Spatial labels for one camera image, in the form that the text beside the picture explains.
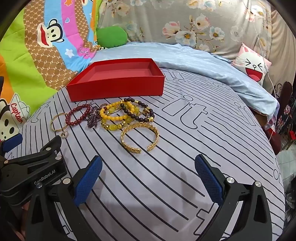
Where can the dark metal chair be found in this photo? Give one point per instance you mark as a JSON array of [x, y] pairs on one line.
[[286, 104]]

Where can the green pillow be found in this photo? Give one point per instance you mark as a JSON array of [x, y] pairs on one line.
[[111, 36]]

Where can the thin gold bangle with charm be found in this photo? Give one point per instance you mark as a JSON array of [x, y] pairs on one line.
[[63, 135]]

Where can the pink rabbit face pillow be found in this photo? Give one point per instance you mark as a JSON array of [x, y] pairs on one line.
[[253, 66]]

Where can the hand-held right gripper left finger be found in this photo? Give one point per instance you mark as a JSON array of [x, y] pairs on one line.
[[89, 180]]

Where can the grey floral quilt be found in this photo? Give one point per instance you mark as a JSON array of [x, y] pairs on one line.
[[161, 18]]

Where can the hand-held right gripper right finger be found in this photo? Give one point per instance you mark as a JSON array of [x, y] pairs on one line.
[[208, 180]]

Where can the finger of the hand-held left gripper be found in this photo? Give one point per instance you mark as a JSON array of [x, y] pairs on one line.
[[49, 146], [13, 141]]

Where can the light blue blanket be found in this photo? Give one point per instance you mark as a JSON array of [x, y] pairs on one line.
[[196, 62]]

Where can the beige cloth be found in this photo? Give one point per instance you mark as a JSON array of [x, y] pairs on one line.
[[282, 46]]

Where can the cartoon monkey printed blanket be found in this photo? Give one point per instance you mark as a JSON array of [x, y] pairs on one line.
[[34, 46]]

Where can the red cardboard box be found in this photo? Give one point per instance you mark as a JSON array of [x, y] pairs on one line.
[[115, 87]]

